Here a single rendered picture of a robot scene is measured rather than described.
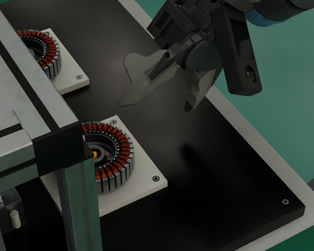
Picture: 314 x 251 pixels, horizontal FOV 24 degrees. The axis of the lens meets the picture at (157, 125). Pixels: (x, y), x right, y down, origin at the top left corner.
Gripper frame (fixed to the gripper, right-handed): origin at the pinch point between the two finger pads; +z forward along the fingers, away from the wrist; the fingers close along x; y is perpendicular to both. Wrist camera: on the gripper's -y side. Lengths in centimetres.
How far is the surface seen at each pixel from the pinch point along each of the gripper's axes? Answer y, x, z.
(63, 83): 18.0, -1.7, 10.0
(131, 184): -5.0, 2.2, 8.8
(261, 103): 42, -116, 27
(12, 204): -1.4, 17.2, 15.5
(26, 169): -15.5, 37.2, -5.5
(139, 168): -3.3, 0.1, 7.5
